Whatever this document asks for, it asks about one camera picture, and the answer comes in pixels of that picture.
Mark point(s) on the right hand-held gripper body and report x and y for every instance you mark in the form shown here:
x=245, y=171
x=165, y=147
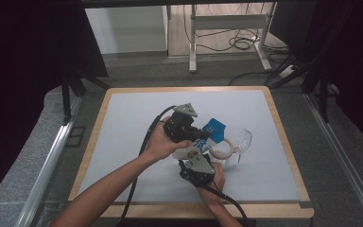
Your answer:
x=198, y=171

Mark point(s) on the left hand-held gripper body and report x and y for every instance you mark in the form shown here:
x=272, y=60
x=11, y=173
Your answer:
x=179, y=127

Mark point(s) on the white metal desk frame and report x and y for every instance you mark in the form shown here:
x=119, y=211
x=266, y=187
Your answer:
x=227, y=22

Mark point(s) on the white power strip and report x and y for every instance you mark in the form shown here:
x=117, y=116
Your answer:
x=287, y=72

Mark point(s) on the blue and white bag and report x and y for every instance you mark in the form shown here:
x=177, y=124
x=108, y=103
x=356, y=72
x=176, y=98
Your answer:
x=216, y=129

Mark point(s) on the white cabinet panel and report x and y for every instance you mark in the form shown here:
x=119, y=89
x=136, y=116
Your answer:
x=126, y=30

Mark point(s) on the black metal stand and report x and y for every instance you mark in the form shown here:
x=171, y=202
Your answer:
x=315, y=72

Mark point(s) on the person's left hand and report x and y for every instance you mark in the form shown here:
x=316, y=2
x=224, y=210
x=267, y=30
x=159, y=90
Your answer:
x=159, y=143

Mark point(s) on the light grey table mat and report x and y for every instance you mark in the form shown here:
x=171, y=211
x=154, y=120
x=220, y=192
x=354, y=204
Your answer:
x=138, y=107

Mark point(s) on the black curtain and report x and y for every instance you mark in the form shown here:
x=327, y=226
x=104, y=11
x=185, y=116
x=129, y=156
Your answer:
x=359, y=63
x=22, y=63

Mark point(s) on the person's right hand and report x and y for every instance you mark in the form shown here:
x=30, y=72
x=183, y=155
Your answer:
x=219, y=181

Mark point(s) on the black tripod stand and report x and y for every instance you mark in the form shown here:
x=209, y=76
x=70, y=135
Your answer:
x=72, y=85

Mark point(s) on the aluminium rail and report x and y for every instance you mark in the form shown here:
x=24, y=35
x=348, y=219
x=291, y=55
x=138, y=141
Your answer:
x=44, y=176
x=343, y=160

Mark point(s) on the black square floor plate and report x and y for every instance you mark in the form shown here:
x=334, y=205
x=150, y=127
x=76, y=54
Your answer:
x=75, y=136

